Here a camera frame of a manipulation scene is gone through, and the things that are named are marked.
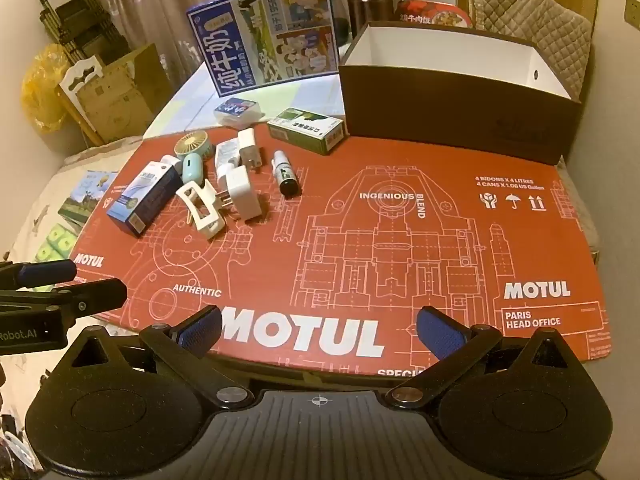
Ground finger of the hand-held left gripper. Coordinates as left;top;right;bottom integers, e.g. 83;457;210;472
0;279;128;322
0;259;78;291

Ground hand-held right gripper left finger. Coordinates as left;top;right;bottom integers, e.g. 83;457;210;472
65;305;258;411

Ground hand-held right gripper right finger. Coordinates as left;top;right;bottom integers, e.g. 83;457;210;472
387;305;586;411

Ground large white charger plug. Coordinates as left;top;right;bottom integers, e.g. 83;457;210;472
215;165;261;221

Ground mint green small device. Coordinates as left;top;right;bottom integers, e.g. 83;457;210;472
181;154;202;184

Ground black white spray bottle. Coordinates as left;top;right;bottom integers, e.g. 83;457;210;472
271;151;300;197

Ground round cream ribbed lid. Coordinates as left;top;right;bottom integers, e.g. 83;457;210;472
174;131;208;158

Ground small white charger plug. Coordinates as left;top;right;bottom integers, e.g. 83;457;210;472
236;128;263;173

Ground brown cardboard storage box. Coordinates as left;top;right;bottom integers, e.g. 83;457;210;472
339;21;583;166

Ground blue label floss pick box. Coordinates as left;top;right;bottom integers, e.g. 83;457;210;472
214;99;258;126

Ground green cardboard box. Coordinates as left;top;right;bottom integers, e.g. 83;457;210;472
266;108;346;155

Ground green packets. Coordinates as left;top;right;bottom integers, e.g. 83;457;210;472
32;222;78;263

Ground landscape printed booklet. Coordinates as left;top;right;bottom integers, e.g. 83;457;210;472
57;170;118;226

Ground white hair clip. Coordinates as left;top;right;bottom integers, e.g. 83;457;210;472
175;180;227;238

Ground red printed cardboard mat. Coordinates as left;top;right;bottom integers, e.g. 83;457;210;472
67;125;611;376

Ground yellow plastic bag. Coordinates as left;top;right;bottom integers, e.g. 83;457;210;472
22;42;68;133

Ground brown cardboard pieces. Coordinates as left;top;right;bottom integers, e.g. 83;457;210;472
55;42;171;146

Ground pale printed table cloth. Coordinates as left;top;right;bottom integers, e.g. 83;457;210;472
142;67;351;141

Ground stack of wooden racks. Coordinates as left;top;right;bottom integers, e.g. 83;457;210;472
37;0;126;61

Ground beige curtain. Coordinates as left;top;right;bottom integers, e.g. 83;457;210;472
82;0;413;91

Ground blue milk carton box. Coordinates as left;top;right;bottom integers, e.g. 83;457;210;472
186;0;337;98

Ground beige quilted cover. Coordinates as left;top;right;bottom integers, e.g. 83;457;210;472
467;0;593;103

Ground red instant rice bowl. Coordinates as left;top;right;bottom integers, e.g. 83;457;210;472
395;0;473;30

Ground dark glass jar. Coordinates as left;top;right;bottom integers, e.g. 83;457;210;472
330;0;353;46

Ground brown metal thermos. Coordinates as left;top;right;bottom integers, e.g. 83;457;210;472
345;0;391;36

